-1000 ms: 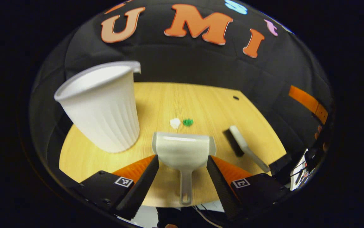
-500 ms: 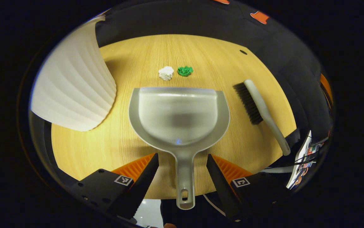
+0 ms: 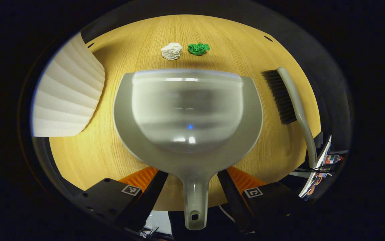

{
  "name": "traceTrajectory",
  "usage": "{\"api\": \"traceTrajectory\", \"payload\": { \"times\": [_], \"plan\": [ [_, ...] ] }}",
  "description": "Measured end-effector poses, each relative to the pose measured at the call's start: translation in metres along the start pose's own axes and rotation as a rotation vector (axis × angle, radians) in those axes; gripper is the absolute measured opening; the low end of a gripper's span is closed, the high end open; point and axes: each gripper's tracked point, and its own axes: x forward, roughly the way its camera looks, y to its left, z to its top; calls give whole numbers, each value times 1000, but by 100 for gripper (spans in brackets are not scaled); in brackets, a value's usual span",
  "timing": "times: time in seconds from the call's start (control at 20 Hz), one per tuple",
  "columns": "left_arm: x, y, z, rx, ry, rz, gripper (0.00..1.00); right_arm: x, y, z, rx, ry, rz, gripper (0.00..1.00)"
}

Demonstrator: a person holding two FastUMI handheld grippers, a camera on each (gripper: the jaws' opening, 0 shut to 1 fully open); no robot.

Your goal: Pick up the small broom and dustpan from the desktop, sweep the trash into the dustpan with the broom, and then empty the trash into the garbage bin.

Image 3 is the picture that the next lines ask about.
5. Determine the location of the white ribbed garbage bin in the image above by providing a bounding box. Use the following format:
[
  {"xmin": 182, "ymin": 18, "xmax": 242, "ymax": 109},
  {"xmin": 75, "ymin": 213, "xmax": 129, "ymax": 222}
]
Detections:
[{"xmin": 31, "ymin": 32, "xmax": 106, "ymax": 138}]

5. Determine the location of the green paper ball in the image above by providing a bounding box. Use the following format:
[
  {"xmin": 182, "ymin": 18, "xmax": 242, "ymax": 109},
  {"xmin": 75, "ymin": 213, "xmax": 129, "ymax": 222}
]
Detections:
[{"xmin": 188, "ymin": 42, "xmax": 211, "ymax": 56}]

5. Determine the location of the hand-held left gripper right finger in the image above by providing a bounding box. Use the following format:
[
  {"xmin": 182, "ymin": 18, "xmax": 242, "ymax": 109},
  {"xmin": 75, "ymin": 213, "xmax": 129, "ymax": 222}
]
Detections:
[{"xmin": 217, "ymin": 166, "xmax": 302, "ymax": 235}]

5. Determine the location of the small grey broom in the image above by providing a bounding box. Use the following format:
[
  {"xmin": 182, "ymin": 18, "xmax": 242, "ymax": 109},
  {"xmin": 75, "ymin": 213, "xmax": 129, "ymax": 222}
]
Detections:
[{"xmin": 261, "ymin": 67, "xmax": 318, "ymax": 168}]

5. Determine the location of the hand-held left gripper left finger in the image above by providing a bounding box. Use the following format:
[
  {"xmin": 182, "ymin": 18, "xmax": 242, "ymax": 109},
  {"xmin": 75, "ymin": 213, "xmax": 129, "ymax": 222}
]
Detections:
[{"xmin": 75, "ymin": 166, "xmax": 169, "ymax": 233}]

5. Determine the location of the black cable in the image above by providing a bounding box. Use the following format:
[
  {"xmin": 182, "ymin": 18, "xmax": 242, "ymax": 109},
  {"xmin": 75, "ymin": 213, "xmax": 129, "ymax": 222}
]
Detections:
[{"xmin": 289, "ymin": 163, "xmax": 342, "ymax": 174}]

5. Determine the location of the grey plastic dustpan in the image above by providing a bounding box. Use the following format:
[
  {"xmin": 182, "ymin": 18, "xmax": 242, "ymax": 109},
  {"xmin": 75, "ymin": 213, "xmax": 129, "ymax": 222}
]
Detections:
[{"xmin": 113, "ymin": 68, "xmax": 264, "ymax": 231}]

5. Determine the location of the white paper ball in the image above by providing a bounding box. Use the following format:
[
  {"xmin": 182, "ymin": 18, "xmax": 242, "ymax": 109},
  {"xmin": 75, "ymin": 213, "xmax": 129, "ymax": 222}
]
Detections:
[{"xmin": 161, "ymin": 42, "xmax": 183, "ymax": 61}]

